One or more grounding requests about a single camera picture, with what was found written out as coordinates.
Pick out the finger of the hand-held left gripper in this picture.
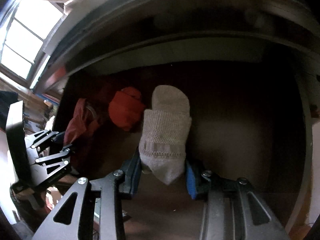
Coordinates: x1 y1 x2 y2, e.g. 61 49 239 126
32 144 76 191
25 129 66 153

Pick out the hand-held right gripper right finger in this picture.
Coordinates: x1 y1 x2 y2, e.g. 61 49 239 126
185 159 292 240

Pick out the dark red underwear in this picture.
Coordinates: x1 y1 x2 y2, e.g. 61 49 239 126
64 85 113 170

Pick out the beige knit sock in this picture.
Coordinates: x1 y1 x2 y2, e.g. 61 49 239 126
138 85 192 186

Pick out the orange-red underwear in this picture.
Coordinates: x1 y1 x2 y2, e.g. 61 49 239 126
108 87 146 132

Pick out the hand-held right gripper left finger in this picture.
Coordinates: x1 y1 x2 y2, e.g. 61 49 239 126
31 151 142 240

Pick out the dark-framed window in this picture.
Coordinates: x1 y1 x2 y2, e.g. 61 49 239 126
0 0 65 88

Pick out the dark wooden drawer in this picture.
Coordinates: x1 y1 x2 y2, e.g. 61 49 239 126
49 55 314 240

